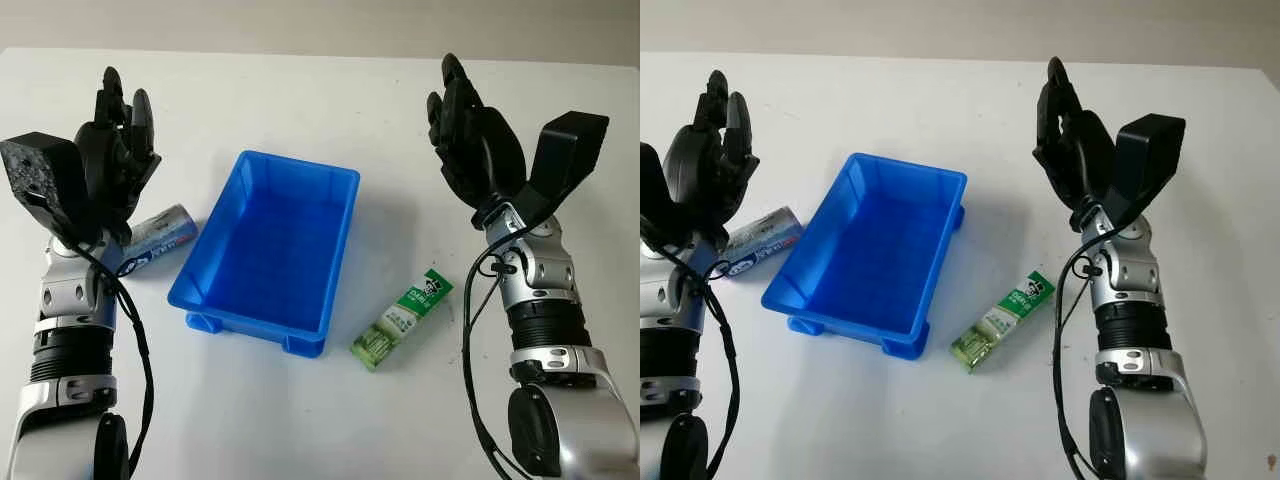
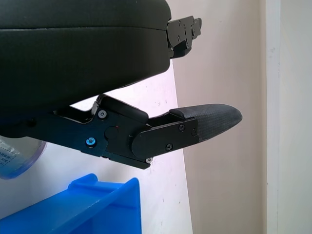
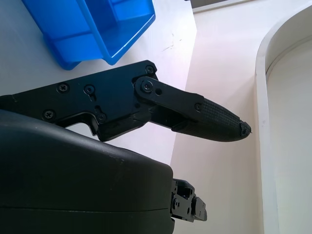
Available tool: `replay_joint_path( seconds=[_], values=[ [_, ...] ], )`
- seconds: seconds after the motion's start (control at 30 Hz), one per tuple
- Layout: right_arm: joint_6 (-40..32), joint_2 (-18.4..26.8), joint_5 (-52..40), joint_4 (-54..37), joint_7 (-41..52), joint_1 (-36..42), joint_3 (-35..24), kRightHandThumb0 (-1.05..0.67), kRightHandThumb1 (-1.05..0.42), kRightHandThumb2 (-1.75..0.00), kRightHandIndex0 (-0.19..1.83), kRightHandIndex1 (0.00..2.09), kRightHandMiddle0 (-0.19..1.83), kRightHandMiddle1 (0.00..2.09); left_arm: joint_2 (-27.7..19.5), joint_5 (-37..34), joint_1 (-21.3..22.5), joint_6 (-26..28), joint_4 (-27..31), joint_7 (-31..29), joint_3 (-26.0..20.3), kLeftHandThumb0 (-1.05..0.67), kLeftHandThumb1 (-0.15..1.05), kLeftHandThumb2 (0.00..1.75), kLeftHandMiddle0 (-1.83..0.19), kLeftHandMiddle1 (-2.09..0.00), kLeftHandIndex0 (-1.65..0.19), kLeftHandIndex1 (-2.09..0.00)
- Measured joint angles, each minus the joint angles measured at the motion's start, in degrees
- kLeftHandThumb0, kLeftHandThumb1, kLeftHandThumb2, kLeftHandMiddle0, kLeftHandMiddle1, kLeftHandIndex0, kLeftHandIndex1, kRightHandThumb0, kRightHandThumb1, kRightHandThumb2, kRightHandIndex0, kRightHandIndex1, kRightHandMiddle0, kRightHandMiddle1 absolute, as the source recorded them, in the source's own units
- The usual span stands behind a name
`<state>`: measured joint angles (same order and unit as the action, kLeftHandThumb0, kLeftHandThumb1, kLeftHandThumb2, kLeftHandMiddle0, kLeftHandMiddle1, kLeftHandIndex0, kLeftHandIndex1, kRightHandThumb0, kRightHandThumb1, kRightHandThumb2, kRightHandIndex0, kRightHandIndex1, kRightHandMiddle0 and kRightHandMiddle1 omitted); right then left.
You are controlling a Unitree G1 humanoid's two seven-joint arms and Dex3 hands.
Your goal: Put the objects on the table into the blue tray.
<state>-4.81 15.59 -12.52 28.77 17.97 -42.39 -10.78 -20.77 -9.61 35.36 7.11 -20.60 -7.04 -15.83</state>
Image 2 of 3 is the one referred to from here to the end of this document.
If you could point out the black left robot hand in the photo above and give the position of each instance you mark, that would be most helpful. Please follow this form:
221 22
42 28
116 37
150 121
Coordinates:
73 61

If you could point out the trash bag roll blue label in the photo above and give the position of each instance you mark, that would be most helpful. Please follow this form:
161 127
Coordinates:
14 158

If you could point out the blue plastic tray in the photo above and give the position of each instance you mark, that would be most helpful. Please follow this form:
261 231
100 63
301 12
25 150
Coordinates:
73 214

